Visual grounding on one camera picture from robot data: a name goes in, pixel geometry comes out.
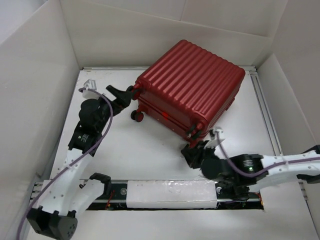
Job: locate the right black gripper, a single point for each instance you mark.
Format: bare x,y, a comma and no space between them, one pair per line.
192,154

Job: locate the red hard-shell suitcase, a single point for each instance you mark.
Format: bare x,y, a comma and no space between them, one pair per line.
187,90

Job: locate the white foam block on rail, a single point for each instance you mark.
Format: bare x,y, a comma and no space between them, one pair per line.
171,194

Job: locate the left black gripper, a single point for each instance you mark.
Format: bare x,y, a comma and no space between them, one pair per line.
122,100

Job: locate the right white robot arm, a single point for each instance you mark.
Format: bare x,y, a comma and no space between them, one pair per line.
238,177

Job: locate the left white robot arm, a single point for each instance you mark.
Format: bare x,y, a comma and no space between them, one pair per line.
54,211

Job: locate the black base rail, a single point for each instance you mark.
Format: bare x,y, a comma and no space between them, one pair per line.
116,200

